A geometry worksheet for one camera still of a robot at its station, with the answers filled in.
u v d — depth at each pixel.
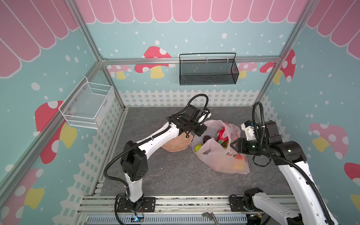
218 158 0.80
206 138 0.96
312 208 0.36
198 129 0.73
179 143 0.97
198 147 0.90
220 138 0.94
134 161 0.47
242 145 0.57
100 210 0.74
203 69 0.99
